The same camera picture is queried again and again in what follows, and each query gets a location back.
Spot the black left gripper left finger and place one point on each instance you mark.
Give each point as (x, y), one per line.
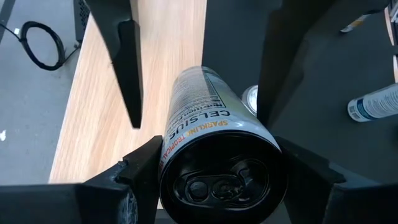
(93, 202)

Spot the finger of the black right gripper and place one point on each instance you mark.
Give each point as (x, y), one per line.
(124, 46)
(286, 46)

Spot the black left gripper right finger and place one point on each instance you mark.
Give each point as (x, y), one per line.
(342, 205)

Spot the Celsius Tropical Vibe can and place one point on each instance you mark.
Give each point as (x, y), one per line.
(202, 109)

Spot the Diet Coke can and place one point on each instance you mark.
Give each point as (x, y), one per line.
(251, 99)

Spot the Celsius Arctic Vibe can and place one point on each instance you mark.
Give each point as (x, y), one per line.
(373, 104)

